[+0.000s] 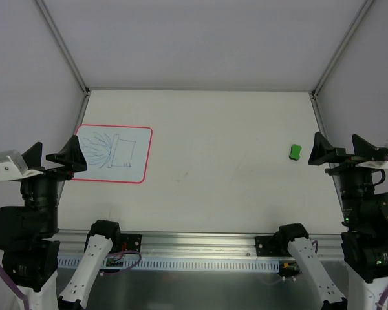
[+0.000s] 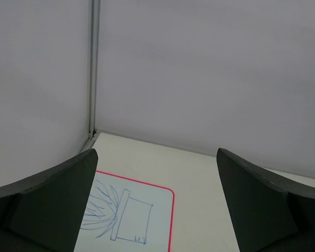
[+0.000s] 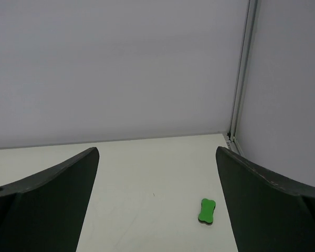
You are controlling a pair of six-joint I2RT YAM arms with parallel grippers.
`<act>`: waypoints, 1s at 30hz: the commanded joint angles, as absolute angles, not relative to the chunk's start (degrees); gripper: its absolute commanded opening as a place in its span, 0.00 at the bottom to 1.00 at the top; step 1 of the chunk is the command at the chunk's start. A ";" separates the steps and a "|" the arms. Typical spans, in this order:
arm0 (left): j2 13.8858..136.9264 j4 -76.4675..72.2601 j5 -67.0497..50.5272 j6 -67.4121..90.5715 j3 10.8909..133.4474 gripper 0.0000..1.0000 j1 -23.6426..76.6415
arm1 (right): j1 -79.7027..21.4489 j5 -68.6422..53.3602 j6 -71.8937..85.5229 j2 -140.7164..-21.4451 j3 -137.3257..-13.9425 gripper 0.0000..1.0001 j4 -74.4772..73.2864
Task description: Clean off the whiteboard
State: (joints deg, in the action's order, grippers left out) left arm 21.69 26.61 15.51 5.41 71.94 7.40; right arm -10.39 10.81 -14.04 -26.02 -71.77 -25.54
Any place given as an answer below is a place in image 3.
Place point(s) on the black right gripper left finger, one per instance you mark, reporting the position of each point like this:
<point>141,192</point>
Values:
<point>45,211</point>

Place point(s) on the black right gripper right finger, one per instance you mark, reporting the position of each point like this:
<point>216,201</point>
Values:
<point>267,211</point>

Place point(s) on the green bone-shaped eraser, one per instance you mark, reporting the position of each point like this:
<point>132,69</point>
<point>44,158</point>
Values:
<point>206,214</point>

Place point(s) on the aluminium right corner post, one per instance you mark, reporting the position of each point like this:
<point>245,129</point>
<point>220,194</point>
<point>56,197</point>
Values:
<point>242,73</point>

